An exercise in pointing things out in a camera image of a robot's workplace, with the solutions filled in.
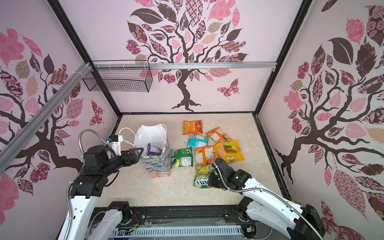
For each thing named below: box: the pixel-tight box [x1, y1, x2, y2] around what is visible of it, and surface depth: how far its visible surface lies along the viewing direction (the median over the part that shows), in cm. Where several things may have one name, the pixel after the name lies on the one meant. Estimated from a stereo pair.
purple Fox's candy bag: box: [147, 143, 163, 156], surface depth 91 cm
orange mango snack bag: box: [194, 146, 214, 166], surface depth 94 cm
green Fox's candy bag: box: [193, 164, 214, 189], surface depth 83 cm
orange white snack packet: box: [205, 127, 232, 143], surface depth 103 cm
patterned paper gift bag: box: [134, 124, 172, 178], surface depth 81 cm
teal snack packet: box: [187, 133, 209, 149], surface depth 102 cm
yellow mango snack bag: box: [213, 140, 245, 164], surface depth 94 cm
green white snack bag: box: [170, 147, 193, 169], surface depth 93 cm
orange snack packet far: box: [182, 119, 203, 135], surface depth 112 cm
